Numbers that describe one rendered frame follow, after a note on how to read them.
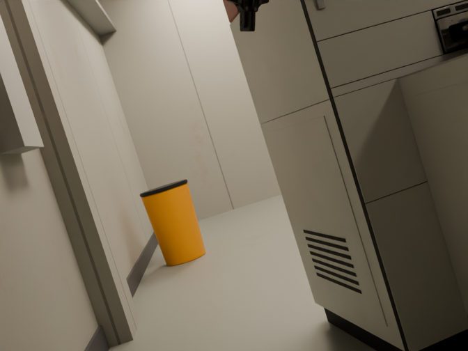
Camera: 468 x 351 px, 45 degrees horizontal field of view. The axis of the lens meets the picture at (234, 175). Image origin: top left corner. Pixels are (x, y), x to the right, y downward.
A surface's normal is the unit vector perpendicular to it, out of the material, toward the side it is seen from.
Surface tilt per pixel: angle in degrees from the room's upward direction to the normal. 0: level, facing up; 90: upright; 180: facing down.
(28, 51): 90
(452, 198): 90
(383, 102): 90
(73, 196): 90
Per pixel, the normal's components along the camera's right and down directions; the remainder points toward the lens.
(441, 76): -0.92, 0.30
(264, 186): 0.06, 0.04
